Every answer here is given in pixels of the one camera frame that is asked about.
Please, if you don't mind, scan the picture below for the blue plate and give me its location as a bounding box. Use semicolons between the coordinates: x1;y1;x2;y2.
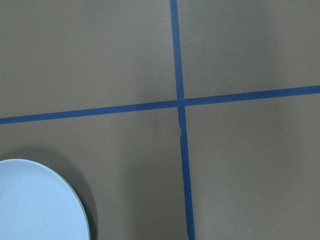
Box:
0;159;91;240

